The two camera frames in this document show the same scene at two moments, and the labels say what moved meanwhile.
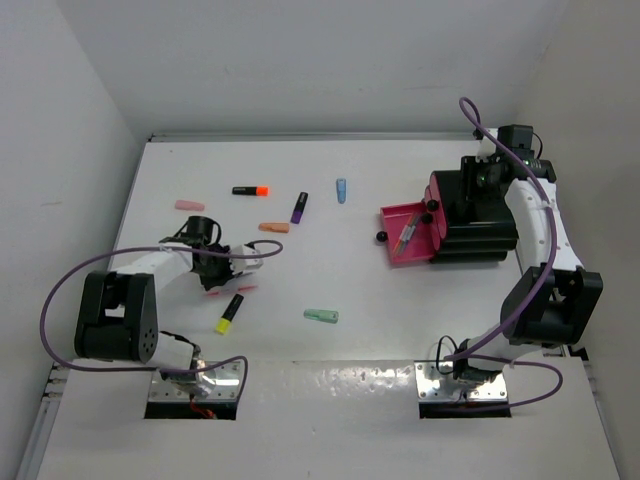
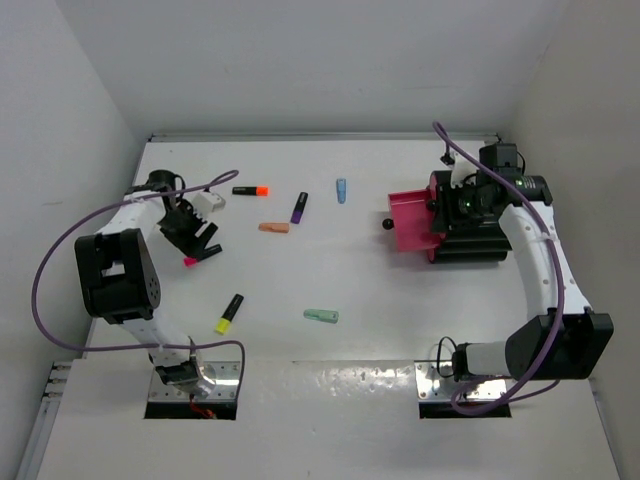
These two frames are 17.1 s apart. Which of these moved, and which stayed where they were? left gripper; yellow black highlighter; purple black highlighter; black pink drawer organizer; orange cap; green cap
Moved: black pink drawer organizer; left gripper
Stayed: green cap; purple black highlighter; yellow black highlighter; orange cap
